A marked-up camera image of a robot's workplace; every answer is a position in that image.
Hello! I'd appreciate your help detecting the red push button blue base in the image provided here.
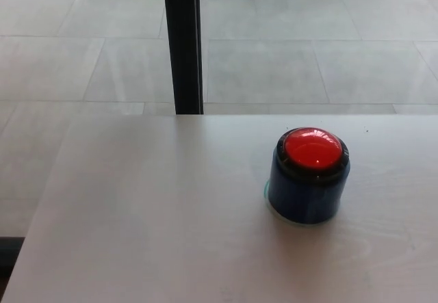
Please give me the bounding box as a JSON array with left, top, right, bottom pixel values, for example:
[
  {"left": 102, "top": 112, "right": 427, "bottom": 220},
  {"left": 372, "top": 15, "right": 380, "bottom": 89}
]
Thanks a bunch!
[{"left": 262, "top": 127, "right": 352, "bottom": 229}]

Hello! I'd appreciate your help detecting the black vertical window frame post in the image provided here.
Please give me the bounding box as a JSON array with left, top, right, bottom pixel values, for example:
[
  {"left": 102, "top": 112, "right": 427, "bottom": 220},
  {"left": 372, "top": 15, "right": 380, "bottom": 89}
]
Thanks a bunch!
[{"left": 162, "top": 0, "right": 205, "bottom": 116}]

